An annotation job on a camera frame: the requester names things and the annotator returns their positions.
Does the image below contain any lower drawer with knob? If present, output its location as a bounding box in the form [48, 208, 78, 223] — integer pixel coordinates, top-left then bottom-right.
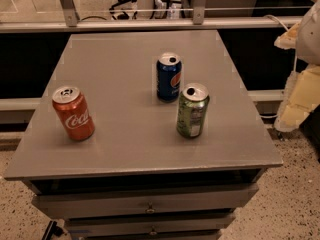
[65, 212, 234, 237]

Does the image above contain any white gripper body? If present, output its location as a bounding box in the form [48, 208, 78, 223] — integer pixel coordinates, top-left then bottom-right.
[296, 0, 320, 65]

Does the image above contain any green soda can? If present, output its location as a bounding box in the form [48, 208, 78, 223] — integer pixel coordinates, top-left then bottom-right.
[176, 83, 210, 138]

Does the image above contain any drawer with knob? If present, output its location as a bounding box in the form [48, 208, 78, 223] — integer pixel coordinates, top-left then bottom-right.
[65, 212, 234, 237]
[32, 183, 258, 219]

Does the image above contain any grey drawer cabinet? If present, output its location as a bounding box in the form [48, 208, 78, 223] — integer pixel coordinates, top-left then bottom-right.
[5, 30, 282, 240]

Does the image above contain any white cable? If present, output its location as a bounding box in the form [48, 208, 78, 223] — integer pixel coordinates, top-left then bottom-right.
[264, 14, 298, 73]

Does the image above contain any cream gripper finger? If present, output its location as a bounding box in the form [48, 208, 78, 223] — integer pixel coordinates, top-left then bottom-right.
[274, 23, 300, 49]
[274, 66, 320, 132]

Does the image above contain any red coke can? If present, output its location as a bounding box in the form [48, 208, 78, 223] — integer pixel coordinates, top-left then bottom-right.
[52, 86, 95, 141]

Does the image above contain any blue pepsi can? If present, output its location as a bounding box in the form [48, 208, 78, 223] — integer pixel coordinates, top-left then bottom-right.
[156, 52, 182, 102]

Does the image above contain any upper drawer with knob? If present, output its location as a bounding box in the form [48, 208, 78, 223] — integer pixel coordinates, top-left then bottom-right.
[32, 183, 258, 219]

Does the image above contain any grey metal window post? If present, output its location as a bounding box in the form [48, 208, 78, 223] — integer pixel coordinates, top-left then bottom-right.
[191, 0, 206, 25]
[59, 0, 80, 27]

